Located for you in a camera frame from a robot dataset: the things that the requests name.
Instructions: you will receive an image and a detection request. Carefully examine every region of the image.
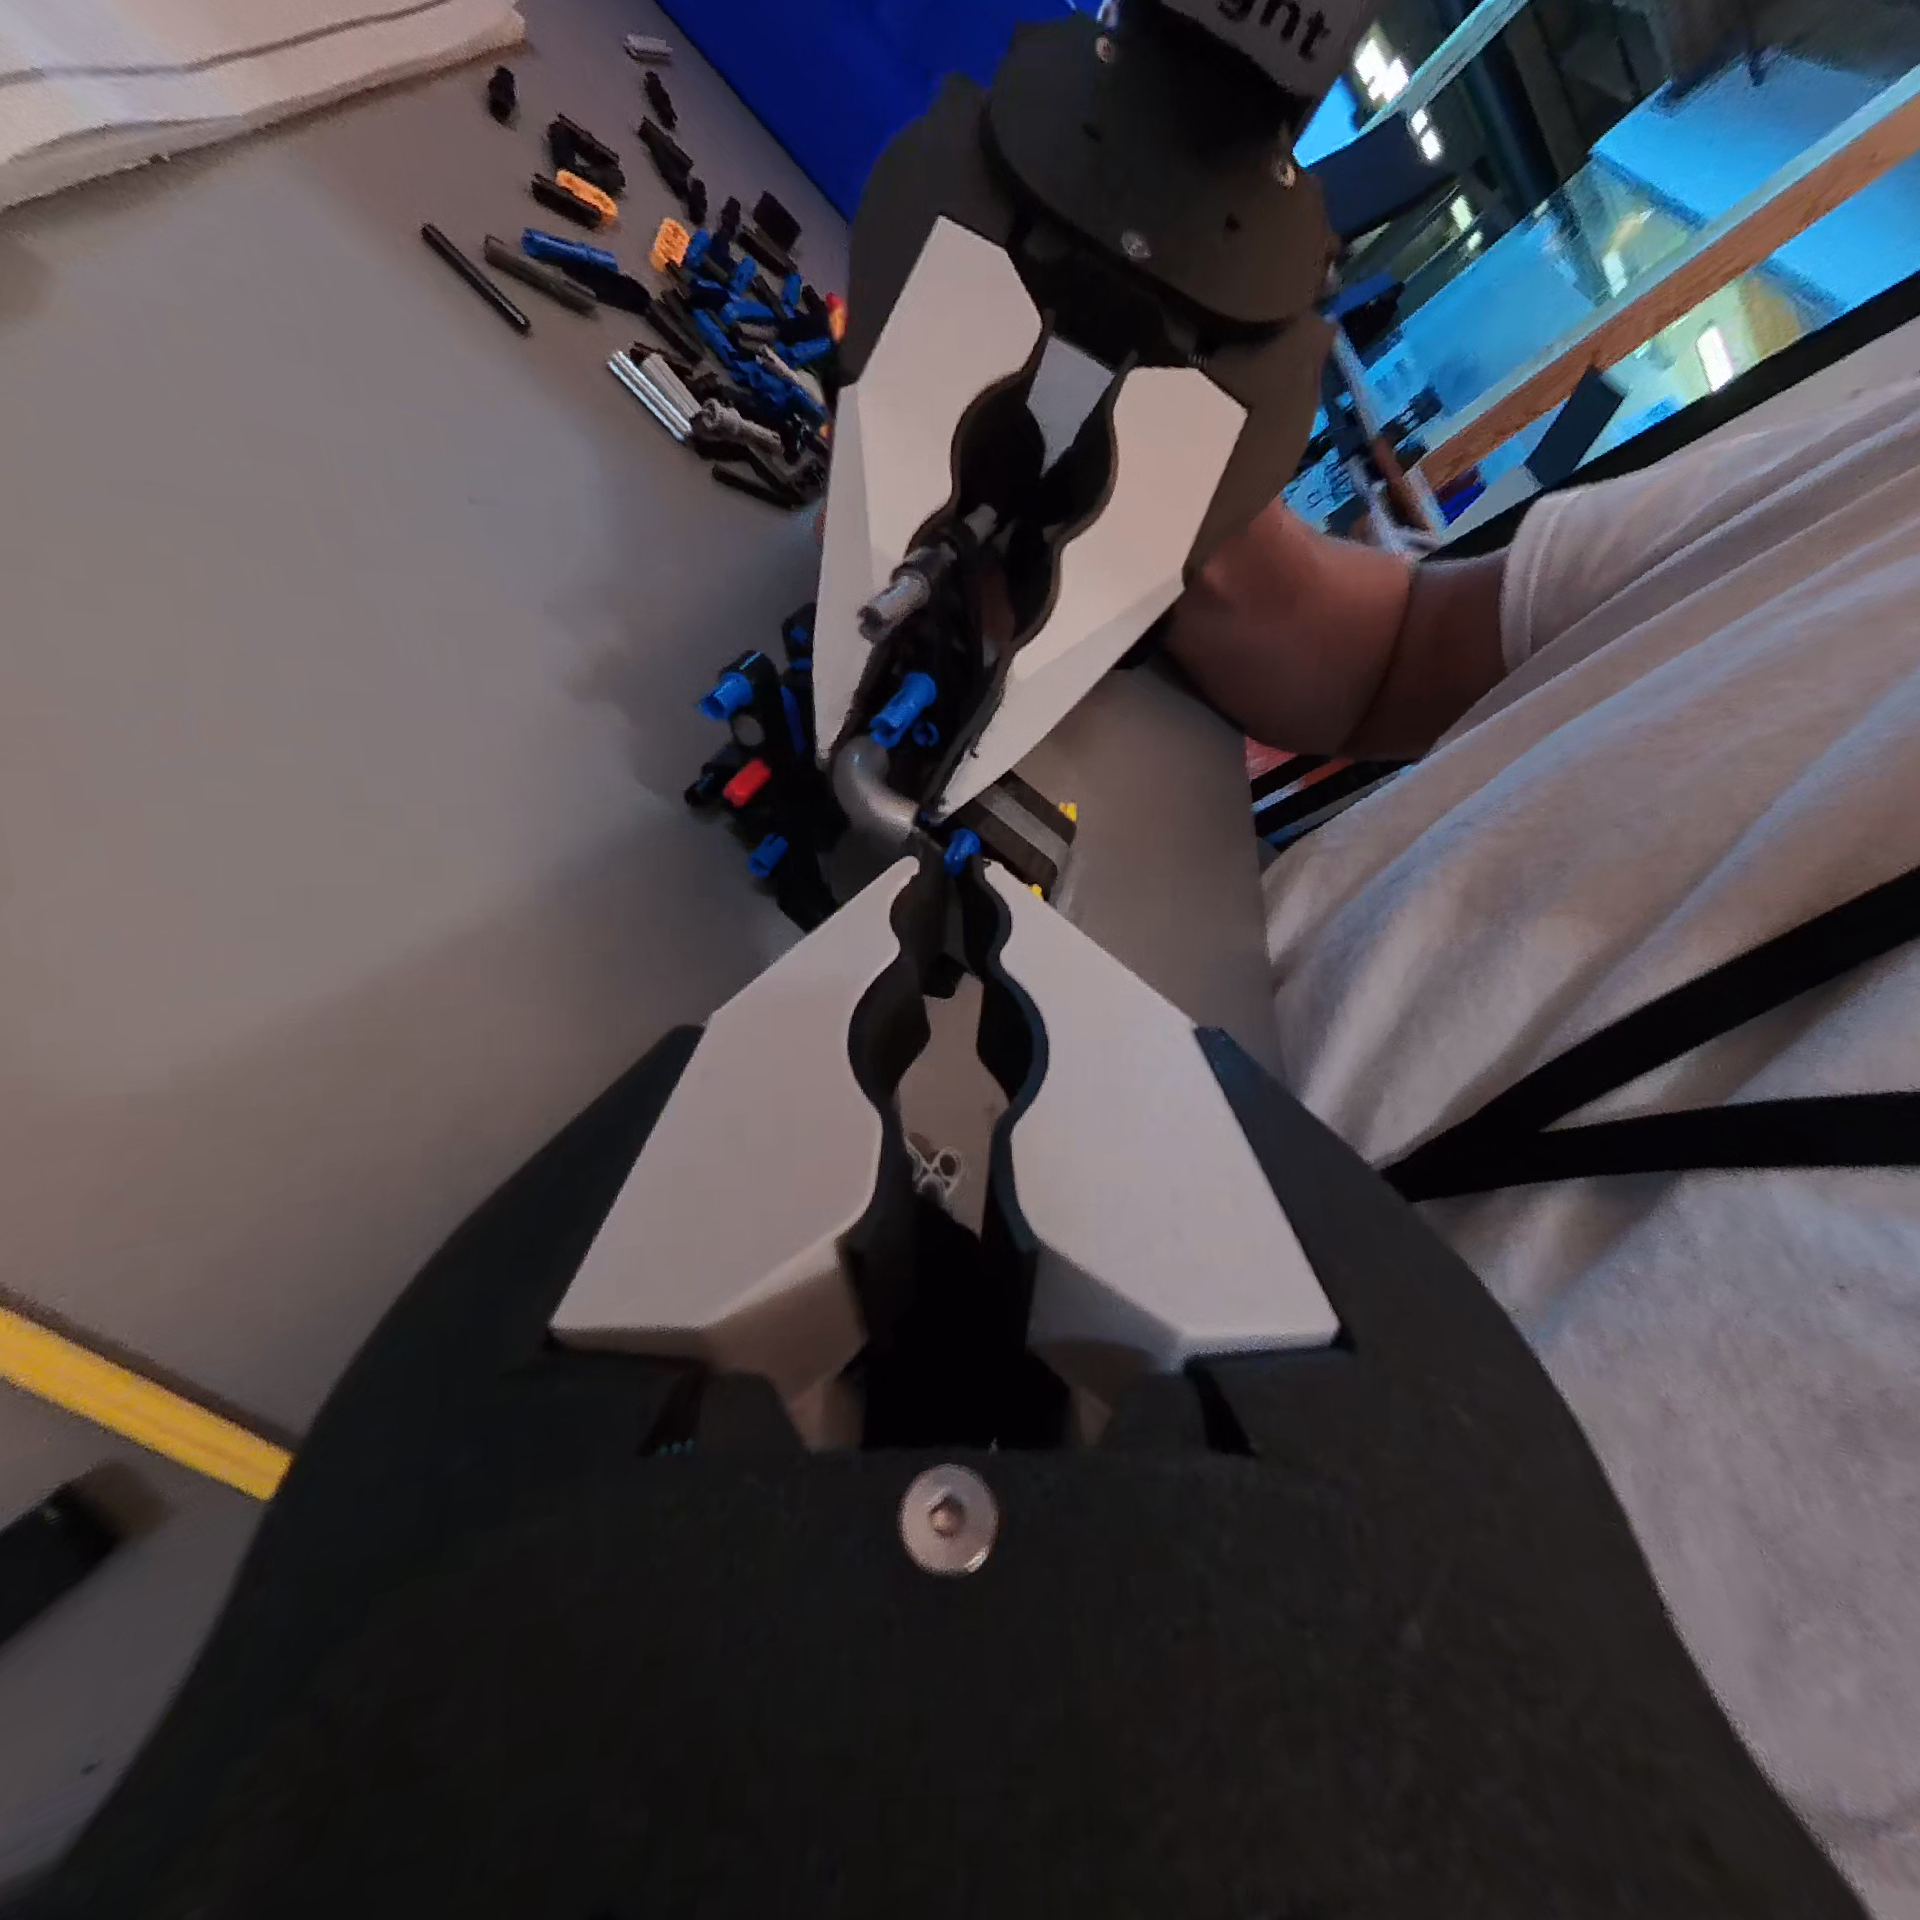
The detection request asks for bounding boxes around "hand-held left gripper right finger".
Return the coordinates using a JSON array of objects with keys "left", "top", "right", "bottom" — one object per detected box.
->
[{"left": 937, "top": 885, "right": 1345, "bottom": 1404}]

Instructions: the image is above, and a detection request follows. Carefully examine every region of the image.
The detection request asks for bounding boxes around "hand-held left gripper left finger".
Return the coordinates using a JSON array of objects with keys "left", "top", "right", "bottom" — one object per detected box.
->
[{"left": 550, "top": 857, "right": 962, "bottom": 1454}]

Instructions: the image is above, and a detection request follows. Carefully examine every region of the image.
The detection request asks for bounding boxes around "white shirt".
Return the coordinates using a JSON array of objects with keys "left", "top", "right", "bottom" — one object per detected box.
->
[{"left": 1258, "top": 374, "right": 1920, "bottom": 1920}]

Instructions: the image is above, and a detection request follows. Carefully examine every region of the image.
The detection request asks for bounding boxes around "cluster of black blue lego parts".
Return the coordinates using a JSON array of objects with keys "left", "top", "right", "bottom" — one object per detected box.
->
[{"left": 682, "top": 599, "right": 847, "bottom": 935}]

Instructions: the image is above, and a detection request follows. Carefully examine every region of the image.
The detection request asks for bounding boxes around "blue board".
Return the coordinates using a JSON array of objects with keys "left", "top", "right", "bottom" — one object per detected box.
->
[{"left": 652, "top": 0, "right": 1110, "bottom": 231}]

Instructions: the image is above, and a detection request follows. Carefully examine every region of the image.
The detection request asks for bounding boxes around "partly built lego vehicle frame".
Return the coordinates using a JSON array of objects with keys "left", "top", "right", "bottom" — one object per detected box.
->
[{"left": 816, "top": 503, "right": 1086, "bottom": 999}]

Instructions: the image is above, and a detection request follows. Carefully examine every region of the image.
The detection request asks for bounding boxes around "wooden rail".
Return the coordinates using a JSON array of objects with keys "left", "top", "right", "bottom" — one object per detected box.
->
[{"left": 1410, "top": 93, "right": 1920, "bottom": 501}]

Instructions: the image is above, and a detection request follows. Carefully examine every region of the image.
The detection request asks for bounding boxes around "black strap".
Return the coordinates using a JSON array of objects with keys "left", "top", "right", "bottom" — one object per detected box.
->
[
  {"left": 1380, "top": 873, "right": 1920, "bottom": 1203},
  {"left": 1388, "top": 1092, "right": 1920, "bottom": 1204}
]

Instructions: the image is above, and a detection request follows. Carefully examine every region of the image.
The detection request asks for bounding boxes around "white folded cloth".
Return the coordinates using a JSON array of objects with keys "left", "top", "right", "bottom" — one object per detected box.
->
[{"left": 0, "top": 0, "right": 530, "bottom": 214}]

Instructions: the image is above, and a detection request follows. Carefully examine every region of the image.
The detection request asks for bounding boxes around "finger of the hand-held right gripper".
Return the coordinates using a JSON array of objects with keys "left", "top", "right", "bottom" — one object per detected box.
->
[
  {"left": 922, "top": 358, "right": 1258, "bottom": 817},
  {"left": 809, "top": 214, "right": 1052, "bottom": 767}
]

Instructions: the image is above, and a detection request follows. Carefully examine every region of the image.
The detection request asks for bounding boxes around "pile of loose lego pieces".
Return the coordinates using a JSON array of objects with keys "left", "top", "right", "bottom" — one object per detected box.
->
[{"left": 480, "top": 30, "right": 851, "bottom": 515}]

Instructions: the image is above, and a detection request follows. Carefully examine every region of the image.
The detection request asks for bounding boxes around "person's right forearm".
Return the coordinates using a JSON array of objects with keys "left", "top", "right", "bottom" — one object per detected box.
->
[{"left": 1154, "top": 498, "right": 1521, "bottom": 764}]

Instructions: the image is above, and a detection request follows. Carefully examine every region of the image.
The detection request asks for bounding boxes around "black lego axle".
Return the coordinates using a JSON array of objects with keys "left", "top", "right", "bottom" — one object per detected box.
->
[{"left": 419, "top": 220, "right": 538, "bottom": 338}]

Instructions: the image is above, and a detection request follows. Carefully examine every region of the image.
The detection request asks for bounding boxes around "yellow tape strip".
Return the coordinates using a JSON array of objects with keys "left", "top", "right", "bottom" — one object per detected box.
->
[{"left": 0, "top": 1303, "right": 297, "bottom": 1505}]

